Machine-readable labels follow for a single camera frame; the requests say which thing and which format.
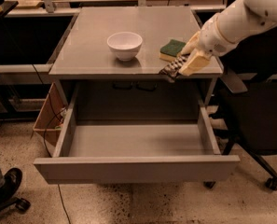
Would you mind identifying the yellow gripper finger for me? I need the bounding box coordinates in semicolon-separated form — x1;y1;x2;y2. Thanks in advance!
180;32;200;55
179;49;211;76

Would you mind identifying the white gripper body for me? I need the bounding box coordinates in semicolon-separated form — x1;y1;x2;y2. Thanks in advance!
199;13;237;57

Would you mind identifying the black rxbar chocolate wrapper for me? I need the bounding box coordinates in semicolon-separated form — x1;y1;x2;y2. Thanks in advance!
159;55;188;82

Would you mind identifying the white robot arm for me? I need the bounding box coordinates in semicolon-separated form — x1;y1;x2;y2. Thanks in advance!
179;0;277;76

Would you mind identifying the grey cabinet with counter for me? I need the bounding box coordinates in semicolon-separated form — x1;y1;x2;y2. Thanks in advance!
50;7;222;123

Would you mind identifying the grey open top drawer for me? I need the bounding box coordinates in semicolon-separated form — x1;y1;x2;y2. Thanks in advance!
35;107;240;184

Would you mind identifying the green and yellow sponge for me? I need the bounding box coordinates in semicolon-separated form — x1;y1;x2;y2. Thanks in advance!
159;39;186;62

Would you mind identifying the black office chair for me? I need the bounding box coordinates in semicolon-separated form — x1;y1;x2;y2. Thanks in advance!
211;27;277;190

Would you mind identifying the white ceramic bowl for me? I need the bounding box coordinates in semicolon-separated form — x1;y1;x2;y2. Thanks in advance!
107;32;143;62

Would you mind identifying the brown cardboard box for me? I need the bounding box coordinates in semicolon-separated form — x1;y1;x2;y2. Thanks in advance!
34;83;65;146

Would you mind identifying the black shoe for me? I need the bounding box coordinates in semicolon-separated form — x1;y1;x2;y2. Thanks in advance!
0;168;22;204

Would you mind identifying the black chair base caster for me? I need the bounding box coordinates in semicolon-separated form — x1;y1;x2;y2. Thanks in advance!
0;197;31;213

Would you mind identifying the grey background desk frame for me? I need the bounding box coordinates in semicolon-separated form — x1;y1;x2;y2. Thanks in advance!
0;8;80;84

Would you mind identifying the black floor cable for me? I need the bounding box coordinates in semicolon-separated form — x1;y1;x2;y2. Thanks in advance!
57;184;72;224

